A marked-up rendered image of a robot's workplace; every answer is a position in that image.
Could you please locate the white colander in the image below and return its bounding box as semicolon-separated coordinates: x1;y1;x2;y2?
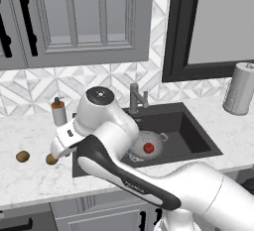
127;130;170;163

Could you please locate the grey drawer front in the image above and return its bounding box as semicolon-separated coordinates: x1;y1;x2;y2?
49;188;154;218

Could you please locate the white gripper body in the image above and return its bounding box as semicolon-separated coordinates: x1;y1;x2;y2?
50;135;81;161

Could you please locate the black framed window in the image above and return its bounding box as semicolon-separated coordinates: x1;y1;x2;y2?
161;0;254;83

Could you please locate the black dishwasher handle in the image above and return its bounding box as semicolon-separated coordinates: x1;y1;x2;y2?
0;217;35;231

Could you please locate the black lower cabinet handle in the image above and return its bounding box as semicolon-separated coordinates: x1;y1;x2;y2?
154;207;164;227
139;210;148;231

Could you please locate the wide grey upper cabinet door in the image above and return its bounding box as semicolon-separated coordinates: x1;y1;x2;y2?
5;0;155;69

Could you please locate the black sink basin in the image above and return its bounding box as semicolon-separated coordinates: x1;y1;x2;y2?
71;101;223;178

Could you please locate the grey dishwasher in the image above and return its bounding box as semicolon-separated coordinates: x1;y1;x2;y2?
0;202;58;231

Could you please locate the grey sink faucet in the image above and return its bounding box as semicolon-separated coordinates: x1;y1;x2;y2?
129;82;150;115

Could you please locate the red apple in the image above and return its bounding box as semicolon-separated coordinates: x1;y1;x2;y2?
143;142;156;155

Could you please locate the white paper towel roll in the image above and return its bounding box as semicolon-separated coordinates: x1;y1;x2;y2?
222;61;254;117

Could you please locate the soap dispenser with brown collar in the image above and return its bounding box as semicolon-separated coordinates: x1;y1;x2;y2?
51;96;68;127

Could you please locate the grey lower cabinet door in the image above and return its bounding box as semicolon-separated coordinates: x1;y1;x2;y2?
54;207;144;231
144;204;167;231

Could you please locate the black upper cabinet handle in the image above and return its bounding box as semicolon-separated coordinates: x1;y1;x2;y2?
0;12;13;58
15;0;39;58

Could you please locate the black cabinet handle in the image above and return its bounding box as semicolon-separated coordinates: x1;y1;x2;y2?
15;0;39;58
0;12;13;58
154;207;164;227
139;210;148;231

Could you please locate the brown kiwi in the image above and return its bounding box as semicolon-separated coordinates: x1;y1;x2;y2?
15;150;31;164
45;153;60;167

